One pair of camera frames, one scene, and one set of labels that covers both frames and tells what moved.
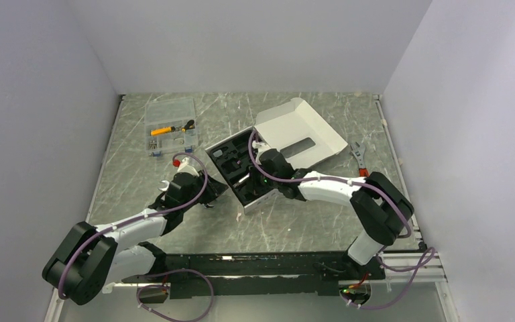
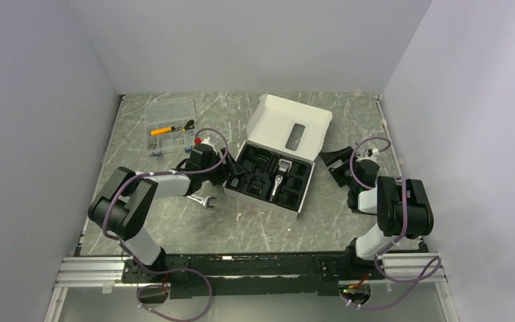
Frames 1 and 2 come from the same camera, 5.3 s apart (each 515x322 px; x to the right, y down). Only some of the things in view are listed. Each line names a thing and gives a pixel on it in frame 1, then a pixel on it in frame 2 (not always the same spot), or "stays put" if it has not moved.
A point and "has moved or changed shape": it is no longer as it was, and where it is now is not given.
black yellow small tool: (190, 125) stays put
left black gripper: (213, 190) -> (229, 170)
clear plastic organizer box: (170, 125) stays put
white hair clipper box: (292, 129) has moved or changed shape
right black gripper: (255, 172) -> (331, 157)
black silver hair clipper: (242, 180) has moved or changed shape
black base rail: (227, 275) stays put
